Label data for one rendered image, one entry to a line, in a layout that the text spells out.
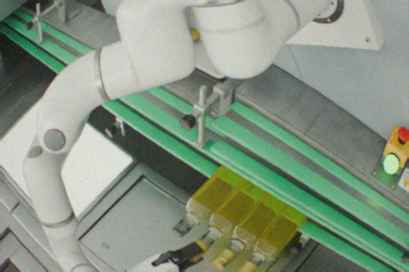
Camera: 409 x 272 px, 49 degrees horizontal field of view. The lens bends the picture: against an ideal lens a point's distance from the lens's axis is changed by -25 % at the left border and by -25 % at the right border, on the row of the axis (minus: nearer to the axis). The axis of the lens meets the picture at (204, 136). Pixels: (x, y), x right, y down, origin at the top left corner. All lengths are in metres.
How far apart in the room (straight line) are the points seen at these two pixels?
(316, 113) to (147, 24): 0.55
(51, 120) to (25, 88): 0.97
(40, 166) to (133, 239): 0.49
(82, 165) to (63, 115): 0.66
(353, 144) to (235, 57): 0.48
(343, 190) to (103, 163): 0.64
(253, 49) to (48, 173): 0.38
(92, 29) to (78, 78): 0.77
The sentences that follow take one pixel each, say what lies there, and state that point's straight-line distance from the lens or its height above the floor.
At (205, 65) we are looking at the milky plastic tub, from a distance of 1.28.
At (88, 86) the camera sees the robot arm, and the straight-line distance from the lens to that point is 0.77.
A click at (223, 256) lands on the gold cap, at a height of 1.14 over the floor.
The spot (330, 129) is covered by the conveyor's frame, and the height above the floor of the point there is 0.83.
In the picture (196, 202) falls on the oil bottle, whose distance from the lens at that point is 1.17.
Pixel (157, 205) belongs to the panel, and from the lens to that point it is 1.35.
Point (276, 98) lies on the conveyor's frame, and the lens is 1.19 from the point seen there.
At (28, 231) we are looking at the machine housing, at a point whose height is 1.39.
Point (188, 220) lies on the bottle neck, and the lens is 1.17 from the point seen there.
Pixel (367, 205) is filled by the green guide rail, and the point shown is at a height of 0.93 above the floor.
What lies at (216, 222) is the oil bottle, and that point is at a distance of 1.15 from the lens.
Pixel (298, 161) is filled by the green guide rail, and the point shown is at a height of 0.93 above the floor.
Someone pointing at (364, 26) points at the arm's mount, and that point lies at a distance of 0.97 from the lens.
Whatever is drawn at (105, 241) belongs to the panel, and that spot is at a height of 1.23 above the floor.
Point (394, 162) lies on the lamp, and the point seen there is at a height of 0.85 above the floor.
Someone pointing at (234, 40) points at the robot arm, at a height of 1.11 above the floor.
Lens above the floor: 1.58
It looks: 31 degrees down
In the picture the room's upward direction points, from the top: 134 degrees counter-clockwise
